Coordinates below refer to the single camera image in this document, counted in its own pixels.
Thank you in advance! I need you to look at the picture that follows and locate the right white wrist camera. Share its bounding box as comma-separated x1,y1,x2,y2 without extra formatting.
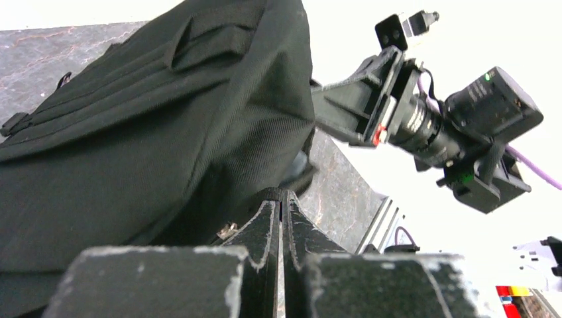
374,10,440,51

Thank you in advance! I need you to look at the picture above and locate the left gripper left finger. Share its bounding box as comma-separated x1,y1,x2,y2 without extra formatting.
44,201,280,317

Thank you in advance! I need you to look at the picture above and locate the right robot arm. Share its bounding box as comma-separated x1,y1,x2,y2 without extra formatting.
311,46,543,213

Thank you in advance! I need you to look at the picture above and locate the black student backpack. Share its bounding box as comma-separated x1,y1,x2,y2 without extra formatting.
1,1,314,317

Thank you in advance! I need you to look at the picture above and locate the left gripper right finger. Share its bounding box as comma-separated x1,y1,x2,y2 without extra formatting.
282,193,481,317

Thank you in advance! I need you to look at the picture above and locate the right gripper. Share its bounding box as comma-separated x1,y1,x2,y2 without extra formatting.
311,46,421,147

